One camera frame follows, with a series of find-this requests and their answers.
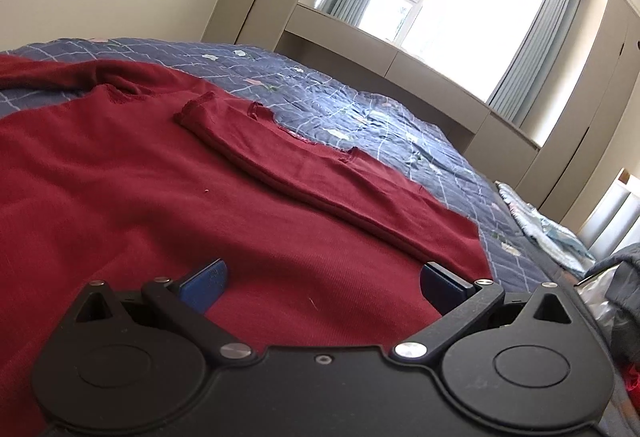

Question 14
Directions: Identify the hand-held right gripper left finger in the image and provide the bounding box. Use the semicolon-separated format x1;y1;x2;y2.
74;259;253;363

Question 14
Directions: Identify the silver plastic bag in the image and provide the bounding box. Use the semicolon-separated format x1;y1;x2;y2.
571;264;622;319

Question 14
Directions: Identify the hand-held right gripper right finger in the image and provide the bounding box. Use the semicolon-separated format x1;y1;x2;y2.
392;262;574;363

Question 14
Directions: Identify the blue checked floral quilt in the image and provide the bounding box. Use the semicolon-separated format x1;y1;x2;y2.
0;37;576;298

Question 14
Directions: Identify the dark red knit garment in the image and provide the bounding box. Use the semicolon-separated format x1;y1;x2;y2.
0;54;493;433

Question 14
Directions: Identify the grey garment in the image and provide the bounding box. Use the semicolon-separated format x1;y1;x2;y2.
582;243;640;369

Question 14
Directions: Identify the red cloth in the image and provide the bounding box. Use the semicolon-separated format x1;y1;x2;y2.
621;361;640;399

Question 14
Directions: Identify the window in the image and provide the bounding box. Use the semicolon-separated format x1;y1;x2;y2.
357;0;557;104

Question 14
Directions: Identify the grey padded headboard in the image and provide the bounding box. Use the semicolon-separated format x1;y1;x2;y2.
576;168;640;264

